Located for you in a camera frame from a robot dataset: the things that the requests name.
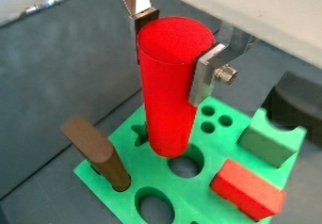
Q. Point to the brown rounded peg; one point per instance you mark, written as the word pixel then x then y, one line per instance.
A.
pixel 97 150

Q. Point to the red cylinder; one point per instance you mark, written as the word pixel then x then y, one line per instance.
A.
pixel 169 43

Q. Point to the dark green arch block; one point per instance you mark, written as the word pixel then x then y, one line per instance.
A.
pixel 269 143

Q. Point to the green shape sorter base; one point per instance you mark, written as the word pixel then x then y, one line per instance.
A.
pixel 179 180

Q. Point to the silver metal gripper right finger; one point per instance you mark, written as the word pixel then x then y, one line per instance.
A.
pixel 212 67

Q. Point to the red prism block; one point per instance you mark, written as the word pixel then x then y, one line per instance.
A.
pixel 257 198

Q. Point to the black curved cradle stand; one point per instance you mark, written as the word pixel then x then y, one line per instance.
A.
pixel 294 105

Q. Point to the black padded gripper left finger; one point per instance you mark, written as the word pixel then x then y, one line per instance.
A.
pixel 141 14

